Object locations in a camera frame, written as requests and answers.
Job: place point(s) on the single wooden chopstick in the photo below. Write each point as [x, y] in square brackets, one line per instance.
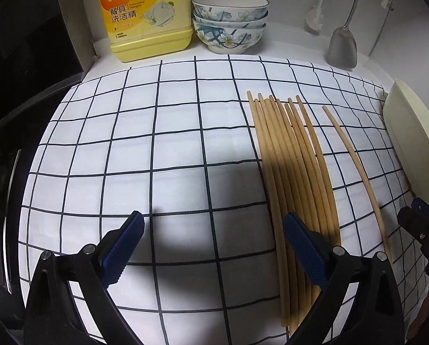
[364, 183]

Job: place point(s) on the floral ceramic bowl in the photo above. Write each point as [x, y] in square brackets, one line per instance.
[228, 3]
[232, 23]
[228, 39]

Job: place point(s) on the metal spatula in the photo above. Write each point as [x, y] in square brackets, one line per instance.
[342, 48]

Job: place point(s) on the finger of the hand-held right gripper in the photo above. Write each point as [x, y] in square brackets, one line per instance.
[415, 224]
[428, 210]

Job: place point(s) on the cream plastic basin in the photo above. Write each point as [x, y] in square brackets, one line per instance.
[412, 143]

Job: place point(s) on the bundle of wooden chopsticks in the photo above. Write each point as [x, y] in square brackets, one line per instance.
[289, 187]

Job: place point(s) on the white grid-pattern cloth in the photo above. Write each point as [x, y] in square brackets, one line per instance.
[164, 133]

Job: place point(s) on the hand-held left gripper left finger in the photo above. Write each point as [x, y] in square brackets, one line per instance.
[125, 246]

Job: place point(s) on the yellow detergent bottle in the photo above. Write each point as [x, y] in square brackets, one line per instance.
[146, 25]

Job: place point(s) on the white dish brush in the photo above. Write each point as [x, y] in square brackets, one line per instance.
[314, 18]

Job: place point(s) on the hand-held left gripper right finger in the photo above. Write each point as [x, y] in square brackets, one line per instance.
[307, 249]

